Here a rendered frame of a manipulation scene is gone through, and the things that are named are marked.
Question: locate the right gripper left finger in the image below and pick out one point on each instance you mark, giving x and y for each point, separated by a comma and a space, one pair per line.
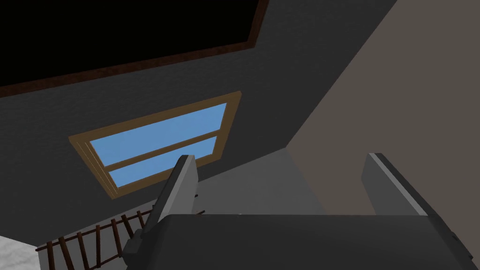
179, 191

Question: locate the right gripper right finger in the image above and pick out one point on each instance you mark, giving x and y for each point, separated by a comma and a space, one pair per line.
390, 187

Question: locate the wooden framed window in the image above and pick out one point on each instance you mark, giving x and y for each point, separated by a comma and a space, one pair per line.
157, 140

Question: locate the dark doorway with brown frame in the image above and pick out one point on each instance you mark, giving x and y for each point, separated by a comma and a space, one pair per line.
123, 33

